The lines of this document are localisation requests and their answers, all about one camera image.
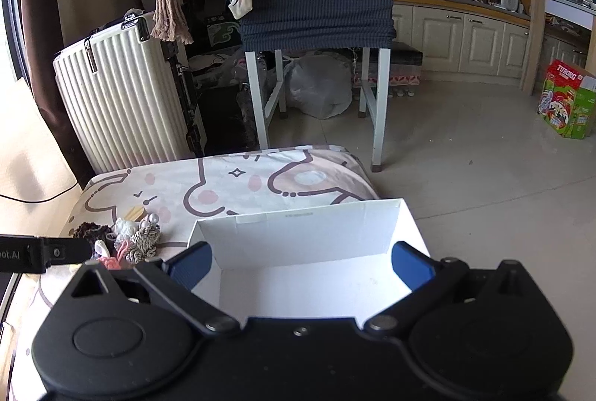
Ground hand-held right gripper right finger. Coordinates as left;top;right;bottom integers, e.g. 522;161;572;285
363;241;541;339

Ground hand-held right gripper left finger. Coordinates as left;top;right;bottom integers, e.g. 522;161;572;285
60;241;240;334

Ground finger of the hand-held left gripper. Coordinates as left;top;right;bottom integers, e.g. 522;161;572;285
39;237;94;268

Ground dark scrunchie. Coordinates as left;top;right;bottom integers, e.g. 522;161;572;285
72;222;115;241

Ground pink knitted item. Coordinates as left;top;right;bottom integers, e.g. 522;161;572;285
100;243;131;271

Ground white cardboard box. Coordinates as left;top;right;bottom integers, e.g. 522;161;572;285
188;197;431;322

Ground cartoon printed bed sheet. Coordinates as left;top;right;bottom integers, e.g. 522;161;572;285
9;145;380;401

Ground white ribbed suitcase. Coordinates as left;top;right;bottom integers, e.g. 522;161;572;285
53;10;201;173

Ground translucent plastic bag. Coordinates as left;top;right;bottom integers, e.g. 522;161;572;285
284;54;355;119

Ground brown curtain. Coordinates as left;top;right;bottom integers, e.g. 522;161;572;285
19;0;94;187

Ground dark low bench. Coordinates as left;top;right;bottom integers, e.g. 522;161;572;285
354;42;424;87

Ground green and red carton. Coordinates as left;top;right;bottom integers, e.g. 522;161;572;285
538;59;596;140

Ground cream kitchen cabinets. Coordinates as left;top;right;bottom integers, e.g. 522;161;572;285
391;0;532;80

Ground light wooden desk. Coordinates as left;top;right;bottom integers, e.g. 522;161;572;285
519;0;596;94

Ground black cable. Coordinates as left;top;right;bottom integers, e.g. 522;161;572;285
0;182;77;203

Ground white table frame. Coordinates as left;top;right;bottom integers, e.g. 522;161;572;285
244;47;389;171

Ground black window frame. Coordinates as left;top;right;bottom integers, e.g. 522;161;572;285
0;0;29;80

